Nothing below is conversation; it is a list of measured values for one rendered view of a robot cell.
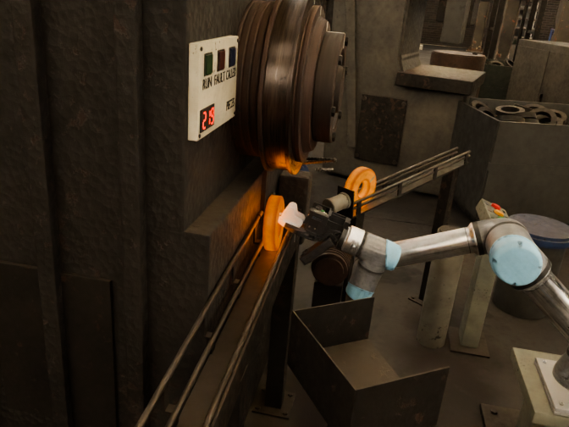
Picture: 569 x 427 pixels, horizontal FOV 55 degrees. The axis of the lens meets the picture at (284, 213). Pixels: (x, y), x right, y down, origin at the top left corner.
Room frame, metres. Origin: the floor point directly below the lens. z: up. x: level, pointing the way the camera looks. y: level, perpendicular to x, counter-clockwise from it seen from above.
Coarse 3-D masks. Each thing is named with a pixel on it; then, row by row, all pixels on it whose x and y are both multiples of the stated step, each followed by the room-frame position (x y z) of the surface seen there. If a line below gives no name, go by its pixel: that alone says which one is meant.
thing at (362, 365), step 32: (320, 320) 1.02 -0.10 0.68; (352, 320) 1.06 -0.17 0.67; (288, 352) 0.99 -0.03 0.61; (320, 352) 0.87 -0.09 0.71; (352, 352) 1.02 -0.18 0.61; (320, 384) 0.86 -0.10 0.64; (352, 384) 0.92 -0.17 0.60; (384, 384) 0.78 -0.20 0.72; (416, 384) 0.81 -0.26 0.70; (352, 416) 0.76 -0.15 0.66; (384, 416) 0.79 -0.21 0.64; (416, 416) 0.82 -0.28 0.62
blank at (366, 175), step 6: (360, 168) 1.88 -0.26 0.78; (366, 168) 1.88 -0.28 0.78; (354, 174) 1.85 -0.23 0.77; (360, 174) 1.85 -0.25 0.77; (366, 174) 1.87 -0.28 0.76; (372, 174) 1.90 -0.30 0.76; (348, 180) 1.84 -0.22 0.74; (354, 180) 1.83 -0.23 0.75; (360, 180) 1.85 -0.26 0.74; (366, 180) 1.89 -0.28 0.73; (372, 180) 1.90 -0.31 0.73; (348, 186) 1.83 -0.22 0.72; (354, 186) 1.83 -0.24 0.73; (366, 186) 1.90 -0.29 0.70; (372, 186) 1.91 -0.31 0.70; (360, 192) 1.90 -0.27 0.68; (366, 192) 1.89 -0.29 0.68; (372, 192) 1.91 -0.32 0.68; (354, 198) 1.83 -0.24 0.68; (366, 204) 1.89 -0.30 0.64
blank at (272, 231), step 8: (272, 200) 1.38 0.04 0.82; (280, 200) 1.39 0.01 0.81; (272, 208) 1.35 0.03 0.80; (280, 208) 1.40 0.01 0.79; (264, 216) 1.34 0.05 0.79; (272, 216) 1.33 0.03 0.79; (264, 224) 1.33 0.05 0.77; (272, 224) 1.32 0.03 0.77; (264, 232) 1.32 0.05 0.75; (272, 232) 1.32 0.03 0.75; (280, 232) 1.41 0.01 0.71; (264, 240) 1.32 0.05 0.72; (272, 240) 1.32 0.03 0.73; (280, 240) 1.42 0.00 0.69; (264, 248) 1.35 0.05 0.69; (272, 248) 1.34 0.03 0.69
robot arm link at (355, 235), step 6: (354, 228) 1.36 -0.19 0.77; (348, 234) 1.34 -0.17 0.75; (354, 234) 1.34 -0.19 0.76; (360, 234) 1.34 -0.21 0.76; (348, 240) 1.33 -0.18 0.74; (354, 240) 1.33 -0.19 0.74; (360, 240) 1.33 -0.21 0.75; (342, 246) 1.34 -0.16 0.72; (348, 246) 1.33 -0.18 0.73; (354, 246) 1.32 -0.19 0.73; (348, 252) 1.34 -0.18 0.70; (354, 252) 1.33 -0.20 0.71
